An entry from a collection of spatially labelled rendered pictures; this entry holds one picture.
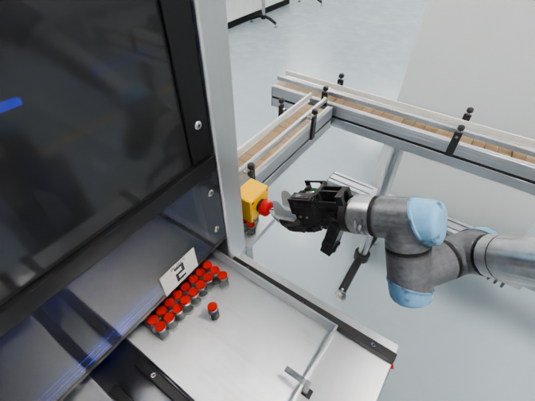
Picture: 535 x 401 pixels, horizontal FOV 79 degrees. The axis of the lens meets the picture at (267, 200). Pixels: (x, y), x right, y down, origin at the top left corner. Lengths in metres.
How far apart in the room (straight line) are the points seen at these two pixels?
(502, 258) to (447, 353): 1.26
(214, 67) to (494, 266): 0.53
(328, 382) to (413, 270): 0.27
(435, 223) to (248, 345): 0.42
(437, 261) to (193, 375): 0.49
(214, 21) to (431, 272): 0.51
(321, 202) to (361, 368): 0.33
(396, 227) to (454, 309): 1.43
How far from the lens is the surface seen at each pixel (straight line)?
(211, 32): 0.50
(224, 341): 0.72
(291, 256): 1.91
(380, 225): 0.58
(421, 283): 0.62
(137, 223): 0.51
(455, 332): 1.91
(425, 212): 0.56
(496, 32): 1.75
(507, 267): 0.62
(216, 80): 0.53
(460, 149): 1.25
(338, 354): 0.73
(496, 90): 1.82
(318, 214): 0.65
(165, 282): 0.64
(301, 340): 0.72
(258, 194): 0.75
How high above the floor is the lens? 1.55
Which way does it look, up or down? 45 degrees down
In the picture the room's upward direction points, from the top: straight up
